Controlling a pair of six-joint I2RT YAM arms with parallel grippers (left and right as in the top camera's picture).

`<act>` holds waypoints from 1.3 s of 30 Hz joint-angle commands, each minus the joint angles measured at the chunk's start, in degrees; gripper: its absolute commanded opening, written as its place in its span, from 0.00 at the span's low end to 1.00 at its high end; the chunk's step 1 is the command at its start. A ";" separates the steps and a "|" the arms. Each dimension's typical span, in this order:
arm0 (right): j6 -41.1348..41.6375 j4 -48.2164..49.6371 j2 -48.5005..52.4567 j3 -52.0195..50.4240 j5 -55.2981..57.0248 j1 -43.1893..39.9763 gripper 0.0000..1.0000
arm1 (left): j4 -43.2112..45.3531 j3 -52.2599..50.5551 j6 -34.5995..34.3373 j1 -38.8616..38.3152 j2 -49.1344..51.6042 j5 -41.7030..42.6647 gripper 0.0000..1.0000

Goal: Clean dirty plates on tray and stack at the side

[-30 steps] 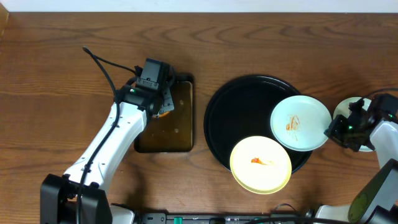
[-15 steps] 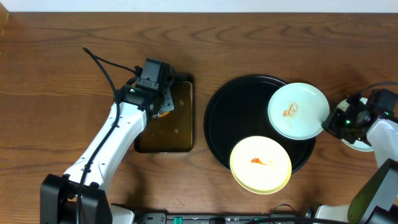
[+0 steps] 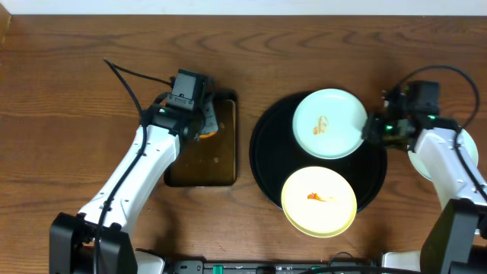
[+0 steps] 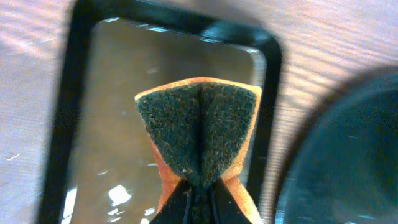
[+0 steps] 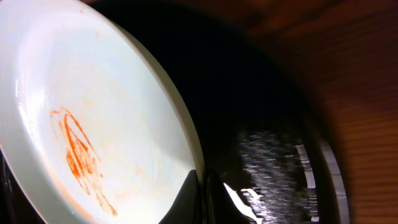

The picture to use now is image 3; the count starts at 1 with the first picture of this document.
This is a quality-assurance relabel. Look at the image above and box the orange green sponge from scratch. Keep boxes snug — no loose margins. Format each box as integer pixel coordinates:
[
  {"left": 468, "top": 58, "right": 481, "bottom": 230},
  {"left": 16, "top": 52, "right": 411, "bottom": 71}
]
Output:
[{"left": 199, "top": 130, "right": 218, "bottom": 139}]

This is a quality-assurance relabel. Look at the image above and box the light blue plate top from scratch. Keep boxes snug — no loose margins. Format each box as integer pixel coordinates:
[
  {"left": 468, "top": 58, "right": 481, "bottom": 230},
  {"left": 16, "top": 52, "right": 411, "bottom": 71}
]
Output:
[{"left": 408, "top": 129, "right": 479, "bottom": 180}]

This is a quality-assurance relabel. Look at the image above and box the light blue plate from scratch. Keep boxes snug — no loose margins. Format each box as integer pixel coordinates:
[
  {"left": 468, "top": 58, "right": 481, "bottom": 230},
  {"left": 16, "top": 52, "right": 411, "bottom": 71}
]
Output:
[
  {"left": 408, "top": 129, "right": 479, "bottom": 180},
  {"left": 292, "top": 88, "right": 368, "bottom": 160}
]

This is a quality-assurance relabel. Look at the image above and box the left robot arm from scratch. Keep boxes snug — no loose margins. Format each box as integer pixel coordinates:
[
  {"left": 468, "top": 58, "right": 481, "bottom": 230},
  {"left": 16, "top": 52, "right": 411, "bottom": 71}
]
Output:
[{"left": 49, "top": 69, "right": 215, "bottom": 273}]

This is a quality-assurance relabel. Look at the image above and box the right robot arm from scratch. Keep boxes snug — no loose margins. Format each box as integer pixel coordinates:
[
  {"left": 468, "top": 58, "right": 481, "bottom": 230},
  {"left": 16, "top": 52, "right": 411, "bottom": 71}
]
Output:
[{"left": 362, "top": 81, "right": 486, "bottom": 273}]

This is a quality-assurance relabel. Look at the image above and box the black rectangular water tray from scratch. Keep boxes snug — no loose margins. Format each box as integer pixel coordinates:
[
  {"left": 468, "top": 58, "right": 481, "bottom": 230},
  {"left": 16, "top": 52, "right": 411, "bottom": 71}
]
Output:
[{"left": 164, "top": 89, "right": 237, "bottom": 187}]

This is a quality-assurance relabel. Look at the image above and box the round black tray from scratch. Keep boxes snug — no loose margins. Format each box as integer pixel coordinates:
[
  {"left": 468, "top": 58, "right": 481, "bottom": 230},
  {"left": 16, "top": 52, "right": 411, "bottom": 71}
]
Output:
[{"left": 250, "top": 92, "right": 387, "bottom": 212}]

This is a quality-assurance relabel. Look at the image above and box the yellow plate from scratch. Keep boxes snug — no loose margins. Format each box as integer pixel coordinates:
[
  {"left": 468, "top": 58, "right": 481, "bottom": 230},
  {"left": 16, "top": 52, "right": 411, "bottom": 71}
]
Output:
[{"left": 281, "top": 167, "right": 358, "bottom": 238}]

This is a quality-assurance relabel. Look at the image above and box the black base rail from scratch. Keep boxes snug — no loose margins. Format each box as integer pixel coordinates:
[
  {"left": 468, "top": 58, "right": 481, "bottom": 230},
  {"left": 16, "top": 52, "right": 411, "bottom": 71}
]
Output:
[{"left": 163, "top": 260, "right": 376, "bottom": 274}]

